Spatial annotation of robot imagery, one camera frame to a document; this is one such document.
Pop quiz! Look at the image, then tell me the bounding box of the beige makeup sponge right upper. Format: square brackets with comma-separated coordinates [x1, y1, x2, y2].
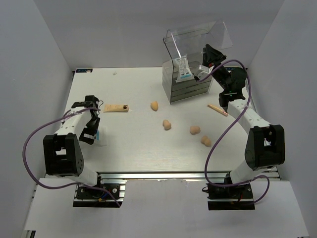
[190, 126, 201, 135]

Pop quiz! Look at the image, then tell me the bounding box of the aluminium rail front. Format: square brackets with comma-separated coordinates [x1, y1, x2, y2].
[89, 165, 281, 181]

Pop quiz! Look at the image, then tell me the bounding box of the beige makeup sponge right lower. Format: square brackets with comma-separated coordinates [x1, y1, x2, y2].
[201, 135, 211, 147]

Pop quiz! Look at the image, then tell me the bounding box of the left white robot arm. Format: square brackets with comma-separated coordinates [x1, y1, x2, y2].
[43, 95, 105, 198]

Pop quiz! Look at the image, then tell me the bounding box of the blue table label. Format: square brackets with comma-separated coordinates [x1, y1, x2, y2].
[225, 66, 238, 71]
[75, 68, 93, 73]

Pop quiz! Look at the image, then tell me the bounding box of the beige makeup sponge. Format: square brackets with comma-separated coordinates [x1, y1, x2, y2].
[150, 101, 159, 112]
[162, 119, 171, 130]
[201, 135, 211, 147]
[190, 126, 201, 135]

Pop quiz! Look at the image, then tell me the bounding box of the left blue table label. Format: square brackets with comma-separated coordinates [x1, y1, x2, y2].
[75, 68, 93, 73]

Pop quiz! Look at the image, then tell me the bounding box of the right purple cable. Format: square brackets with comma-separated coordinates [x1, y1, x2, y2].
[198, 59, 270, 206]

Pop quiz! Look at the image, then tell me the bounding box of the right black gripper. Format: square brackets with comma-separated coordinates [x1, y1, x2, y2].
[202, 43, 230, 92]

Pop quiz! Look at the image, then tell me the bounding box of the white blue sachet packet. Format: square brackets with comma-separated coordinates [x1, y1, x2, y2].
[173, 57, 194, 83]

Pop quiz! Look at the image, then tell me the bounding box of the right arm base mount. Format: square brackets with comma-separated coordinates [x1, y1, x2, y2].
[202, 184, 255, 211]

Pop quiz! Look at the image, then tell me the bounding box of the beige makeup sponge far left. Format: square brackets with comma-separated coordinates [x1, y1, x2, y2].
[150, 101, 159, 112]

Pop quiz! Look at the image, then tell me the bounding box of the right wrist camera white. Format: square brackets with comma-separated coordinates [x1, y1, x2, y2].
[193, 65, 214, 82]

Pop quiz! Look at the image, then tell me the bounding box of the beige makeup sponge centre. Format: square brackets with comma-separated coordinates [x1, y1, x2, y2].
[162, 119, 171, 130]

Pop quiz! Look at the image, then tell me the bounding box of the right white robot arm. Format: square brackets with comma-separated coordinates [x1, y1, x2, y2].
[203, 44, 285, 198]

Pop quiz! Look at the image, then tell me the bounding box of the right blue table label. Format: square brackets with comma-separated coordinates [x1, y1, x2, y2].
[225, 66, 238, 71]

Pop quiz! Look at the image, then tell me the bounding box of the beige makeup tube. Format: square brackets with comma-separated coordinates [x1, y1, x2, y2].
[103, 104, 129, 113]

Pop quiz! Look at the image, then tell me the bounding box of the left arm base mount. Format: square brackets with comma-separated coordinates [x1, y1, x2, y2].
[73, 179, 127, 208]

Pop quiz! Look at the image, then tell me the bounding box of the clear acrylic organizer box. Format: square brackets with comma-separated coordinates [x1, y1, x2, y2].
[162, 20, 232, 104]

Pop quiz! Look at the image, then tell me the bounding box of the beige rose-gold lipstick pen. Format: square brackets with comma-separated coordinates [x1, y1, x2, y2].
[208, 104, 228, 117]

